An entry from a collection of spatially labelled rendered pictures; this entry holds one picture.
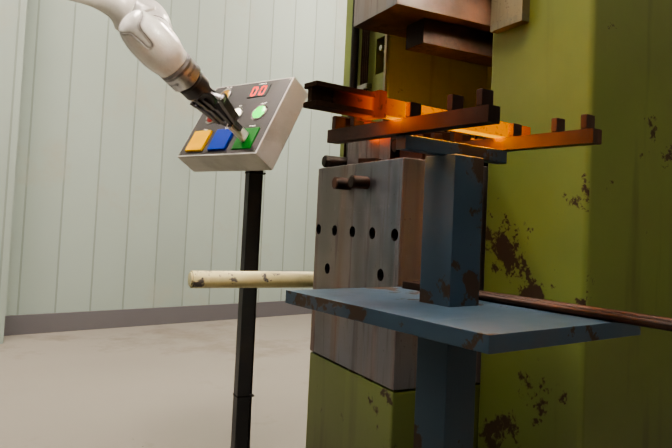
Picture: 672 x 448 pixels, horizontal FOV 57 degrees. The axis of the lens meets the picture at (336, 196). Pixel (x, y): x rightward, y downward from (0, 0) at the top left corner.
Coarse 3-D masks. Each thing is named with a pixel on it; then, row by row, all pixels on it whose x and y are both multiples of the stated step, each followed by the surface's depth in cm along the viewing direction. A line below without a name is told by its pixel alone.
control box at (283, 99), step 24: (240, 96) 189; (264, 96) 182; (288, 96) 178; (240, 120) 181; (264, 120) 175; (288, 120) 178; (264, 144) 170; (192, 168) 192; (216, 168) 185; (240, 168) 179; (264, 168) 174
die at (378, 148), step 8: (352, 144) 151; (360, 144) 147; (368, 144) 144; (376, 144) 141; (384, 144) 138; (352, 152) 151; (360, 152) 147; (368, 152) 144; (376, 152) 140; (384, 152) 137; (392, 152) 136; (352, 160) 150
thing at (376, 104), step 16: (320, 96) 75; (336, 96) 77; (352, 96) 78; (368, 96) 79; (384, 96) 79; (336, 112) 78; (352, 112) 78; (368, 112) 79; (384, 112) 79; (400, 112) 82; (432, 112) 85; (464, 128) 89; (480, 128) 91; (496, 128) 93; (528, 128) 97
